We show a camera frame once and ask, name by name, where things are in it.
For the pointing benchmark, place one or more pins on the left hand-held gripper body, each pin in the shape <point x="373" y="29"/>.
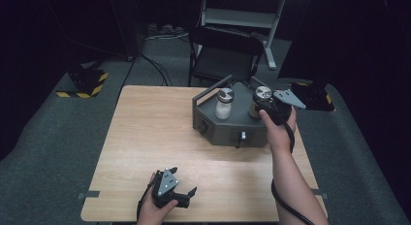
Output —
<point x="165" y="186"/>

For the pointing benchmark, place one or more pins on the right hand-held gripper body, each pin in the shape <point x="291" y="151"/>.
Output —
<point x="284" y="103"/>

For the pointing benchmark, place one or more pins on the glass jar with brown powder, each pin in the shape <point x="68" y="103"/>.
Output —
<point x="262" y="93"/>

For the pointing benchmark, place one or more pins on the dark grey corner rack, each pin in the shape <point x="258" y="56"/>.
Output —
<point x="234" y="124"/>

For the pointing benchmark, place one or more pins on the glass jar with white powder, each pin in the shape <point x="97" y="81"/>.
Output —
<point x="223" y="103"/>

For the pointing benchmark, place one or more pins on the person's left hand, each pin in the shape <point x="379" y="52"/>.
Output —
<point x="155" y="213"/>

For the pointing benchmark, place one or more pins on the person's right hand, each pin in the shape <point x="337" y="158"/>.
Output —
<point x="278" y="134"/>

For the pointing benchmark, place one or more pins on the black stand base yellow stripes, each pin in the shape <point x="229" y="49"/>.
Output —
<point x="84" y="84"/>
<point x="315" y="97"/>

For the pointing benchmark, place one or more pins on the black folding chair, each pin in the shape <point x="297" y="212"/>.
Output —
<point x="223" y="57"/>

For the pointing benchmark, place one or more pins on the grey tape strip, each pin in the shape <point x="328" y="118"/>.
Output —
<point x="88" y="194"/>
<point x="322" y="195"/>

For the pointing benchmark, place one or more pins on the grey metal desk frame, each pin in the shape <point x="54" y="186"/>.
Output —
<point x="245" y="18"/>

